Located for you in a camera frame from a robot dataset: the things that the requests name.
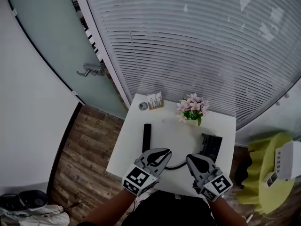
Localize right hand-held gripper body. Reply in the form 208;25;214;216
192;167;234;202

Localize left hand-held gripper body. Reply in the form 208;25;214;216
121;157;163;197

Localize black telephone handset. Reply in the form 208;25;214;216
142;123;152;153

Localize black desk telephone base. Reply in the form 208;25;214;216
199;132;223;165

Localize person's right forearm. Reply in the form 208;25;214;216
207;196;248;226

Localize person's left forearm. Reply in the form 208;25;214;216
83;189;137;226

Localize white rectangular table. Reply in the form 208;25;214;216
105;92;237;199

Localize person's black clothing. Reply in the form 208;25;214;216
77;189;250;226

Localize round table with green cloth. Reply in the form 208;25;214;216
236;132;301;216

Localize wooden card holder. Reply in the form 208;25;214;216
147;91;165;111

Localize small white box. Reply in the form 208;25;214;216
263;170;281;188

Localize pink flowers in cream pot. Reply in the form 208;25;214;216
176;93;210;127

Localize white microwave oven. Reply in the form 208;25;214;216
274;140;301;180

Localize white cloth bag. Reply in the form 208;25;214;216
0;204;71;226

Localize gray and black device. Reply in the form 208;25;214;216
0;189;49;213

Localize metal door handle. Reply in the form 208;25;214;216
76;63;107;78

